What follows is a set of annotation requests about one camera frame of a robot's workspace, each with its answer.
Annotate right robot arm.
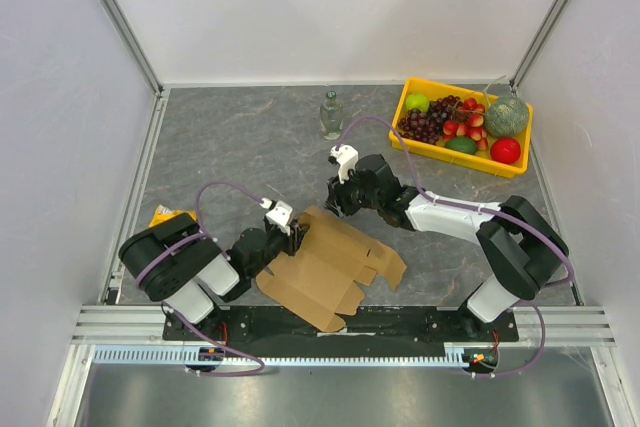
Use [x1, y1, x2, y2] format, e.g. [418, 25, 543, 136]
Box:
[325, 145, 569, 341]

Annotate red cherry cluster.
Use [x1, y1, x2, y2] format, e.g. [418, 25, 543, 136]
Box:
[442, 96, 488, 154]

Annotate yellow snack packet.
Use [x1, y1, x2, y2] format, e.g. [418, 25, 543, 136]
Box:
[149, 205, 198, 227]

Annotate white cable duct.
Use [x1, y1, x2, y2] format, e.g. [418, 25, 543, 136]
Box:
[93, 345, 469, 368]

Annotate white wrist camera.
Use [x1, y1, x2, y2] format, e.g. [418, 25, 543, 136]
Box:
[329, 144, 359, 184]
[260, 197, 294, 236]

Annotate green apple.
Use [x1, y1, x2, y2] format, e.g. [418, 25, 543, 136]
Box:
[405, 92, 430, 112]

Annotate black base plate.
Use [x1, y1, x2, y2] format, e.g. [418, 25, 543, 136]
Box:
[162, 304, 521, 352]

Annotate red apple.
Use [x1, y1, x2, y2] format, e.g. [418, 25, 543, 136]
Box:
[490, 137, 522, 165]

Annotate green netted melon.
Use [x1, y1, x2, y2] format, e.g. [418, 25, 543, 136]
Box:
[484, 95, 530, 137]

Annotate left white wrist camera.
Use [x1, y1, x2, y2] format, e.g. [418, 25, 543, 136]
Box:
[260, 197, 294, 236]

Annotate clear glass bottle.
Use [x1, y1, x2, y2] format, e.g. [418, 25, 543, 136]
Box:
[319, 91, 344, 140]

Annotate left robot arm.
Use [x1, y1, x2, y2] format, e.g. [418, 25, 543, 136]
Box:
[118, 213, 310, 340]

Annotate aluminium frame rail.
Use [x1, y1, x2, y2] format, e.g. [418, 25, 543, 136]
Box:
[71, 305, 616, 347]

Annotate green avocado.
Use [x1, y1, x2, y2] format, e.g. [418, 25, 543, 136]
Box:
[445, 136, 478, 155]

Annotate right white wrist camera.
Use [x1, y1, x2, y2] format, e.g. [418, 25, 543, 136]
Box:
[329, 144, 359, 184]

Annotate brown cardboard box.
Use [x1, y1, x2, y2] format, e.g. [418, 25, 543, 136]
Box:
[256, 206, 406, 333]

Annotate dark purple grape bunch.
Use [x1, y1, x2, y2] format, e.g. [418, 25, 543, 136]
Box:
[397, 95, 456, 145]

